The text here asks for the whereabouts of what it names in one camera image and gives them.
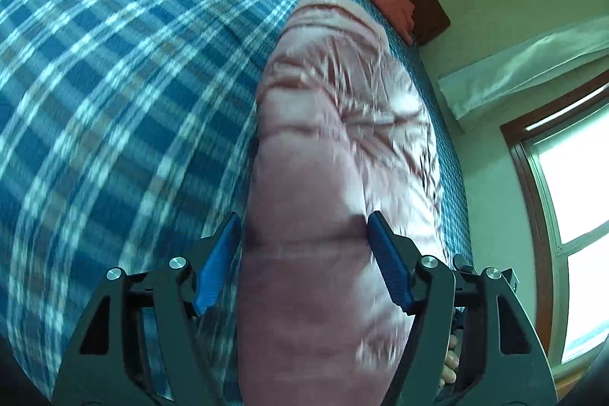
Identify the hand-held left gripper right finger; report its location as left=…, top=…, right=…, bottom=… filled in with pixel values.
left=366, top=211, right=557, bottom=406

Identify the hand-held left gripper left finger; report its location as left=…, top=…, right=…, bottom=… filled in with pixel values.
left=51, top=211, right=243, bottom=406

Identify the pink quilted puffer jacket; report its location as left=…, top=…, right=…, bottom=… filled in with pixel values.
left=237, top=0, right=445, bottom=406

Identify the person's right hand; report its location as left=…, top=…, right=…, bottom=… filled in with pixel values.
left=440, top=332, right=460, bottom=388

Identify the bed with blue plaid sheet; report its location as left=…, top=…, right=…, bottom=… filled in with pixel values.
left=0, top=0, right=474, bottom=406

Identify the white curtain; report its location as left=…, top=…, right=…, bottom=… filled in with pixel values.
left=438, top=17, right=609, bottom=121

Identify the window with brown wooden frame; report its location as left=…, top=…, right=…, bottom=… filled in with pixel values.
left=499, top=89, right=609, bottom=369

